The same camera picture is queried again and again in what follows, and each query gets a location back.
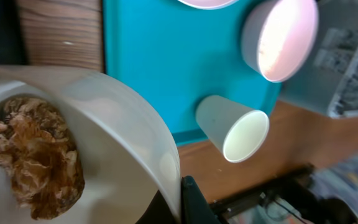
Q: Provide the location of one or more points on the teal serving tray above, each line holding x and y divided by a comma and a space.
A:
174, 55

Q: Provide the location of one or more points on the grey dishwasher rack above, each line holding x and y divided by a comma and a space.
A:
327, 83

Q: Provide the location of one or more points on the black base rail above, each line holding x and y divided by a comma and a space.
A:
291, 192

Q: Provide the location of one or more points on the brown food scrap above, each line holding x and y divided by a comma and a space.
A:
38, 153

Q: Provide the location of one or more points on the white bowl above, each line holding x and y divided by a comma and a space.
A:
127, 153

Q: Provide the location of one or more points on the white cup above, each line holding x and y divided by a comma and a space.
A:
237, 131

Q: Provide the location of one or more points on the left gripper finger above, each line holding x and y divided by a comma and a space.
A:
194, 207

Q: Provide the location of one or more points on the black tray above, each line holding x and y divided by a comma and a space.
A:
12, 48

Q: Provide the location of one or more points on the pink bowl with rice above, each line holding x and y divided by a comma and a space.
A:
277, 37

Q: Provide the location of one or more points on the large white plate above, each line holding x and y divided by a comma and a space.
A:
208, 4

